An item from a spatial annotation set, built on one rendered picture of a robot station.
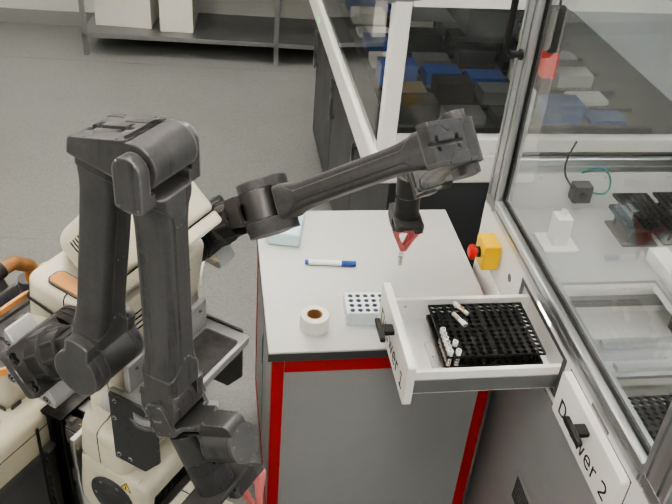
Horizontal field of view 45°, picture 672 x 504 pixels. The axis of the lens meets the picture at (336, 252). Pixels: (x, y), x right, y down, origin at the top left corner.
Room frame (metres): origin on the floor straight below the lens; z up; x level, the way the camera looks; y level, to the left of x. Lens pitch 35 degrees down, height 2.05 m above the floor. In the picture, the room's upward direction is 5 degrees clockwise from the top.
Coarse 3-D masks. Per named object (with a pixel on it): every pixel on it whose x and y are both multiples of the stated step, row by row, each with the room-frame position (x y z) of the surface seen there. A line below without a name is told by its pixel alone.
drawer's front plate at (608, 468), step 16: (560, 384) 1.26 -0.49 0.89; (576, 384) 1.23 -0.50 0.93; (560, 400) 1.24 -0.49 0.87; (576, 400) 1.19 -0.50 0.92; (560, 416) 1.23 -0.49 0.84; (576, 416) 1.17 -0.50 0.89; (592, 416) 1.14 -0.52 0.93; (592, 432) 1.11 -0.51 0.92; (592, 448) 1.09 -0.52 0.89; (608, 448) 1.06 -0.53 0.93; (592, 464) 1.08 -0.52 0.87; (608, 464) 1.03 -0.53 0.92; (592, 480) 1.06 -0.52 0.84; (608, 480) 1.02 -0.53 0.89; (624, 480) 0.99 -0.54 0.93; (608, 496) 1.00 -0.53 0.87; (624, 496) 0.99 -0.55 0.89
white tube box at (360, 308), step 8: (344, 296) 1.62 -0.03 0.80; (352, 296) 1.62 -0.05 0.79; (360, 296) 1.62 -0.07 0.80; (368, 296) 1.63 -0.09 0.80; (376, 296) 1.63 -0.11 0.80; (344, 304) 1.61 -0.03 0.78; (352, 304) 1.59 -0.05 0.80; (360, 304) 1.59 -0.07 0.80; (368, 304) 1.60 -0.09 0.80; (376, 304) 1.60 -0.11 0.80; (344, 312) 1.59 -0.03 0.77; (352, 312) 1.56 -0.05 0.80; (360, 312) 1.56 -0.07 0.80; (368, 312) 1.56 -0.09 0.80; (376, 312) 1.57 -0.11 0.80; (352, 320) 1.55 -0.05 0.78; (360, 320) 1.56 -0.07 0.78; (368, 320) 1.56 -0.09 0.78
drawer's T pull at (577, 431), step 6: (564, 420) 1.15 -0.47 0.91; (570, 420) 1.14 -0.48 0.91; (570, 426) 1.13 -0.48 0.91; (576, 426) 1.13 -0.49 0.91; (582, 426) 1.13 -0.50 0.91; (570, 432) 1.11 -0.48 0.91; (576, 432) 1.11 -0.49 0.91; (582, 432) 1.11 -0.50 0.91; (588, 432) 1.11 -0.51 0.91; (576, 438) 1.10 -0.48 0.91; (576, 444) 1.08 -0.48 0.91; (582, 444) 1.09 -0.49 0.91
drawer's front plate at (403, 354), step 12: (384, 288) 1.50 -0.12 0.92; (384, 300) 1.48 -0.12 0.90; (384, 312) 1.47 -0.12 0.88; (396, 312) 1.41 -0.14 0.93; (396, 324) 1.37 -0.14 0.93; (396, 336) 1.35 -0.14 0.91; (396, 348) 1.34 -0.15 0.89; (408, 348) 1.29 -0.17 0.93; (408, 360) 1.26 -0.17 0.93; (396, 372) 1.31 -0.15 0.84; (408, 372) 1.23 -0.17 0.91; (396, 384) 1.30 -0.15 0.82; (408, 384) 1.24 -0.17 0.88; (408, 396) 1.24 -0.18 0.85
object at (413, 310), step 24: (408, 312) 1.50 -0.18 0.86; (528, 312) 1.54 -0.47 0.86; (408, 336) 1.44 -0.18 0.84; (552, 360) 1.38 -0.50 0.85; (432, 384) 1.26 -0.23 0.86; (456, 384) 1.27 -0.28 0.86; (480, 384) 1.28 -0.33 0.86; (504, 384) 1.29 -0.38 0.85; (528, 384) 1.30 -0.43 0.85; (552, 384) 1.31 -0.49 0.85
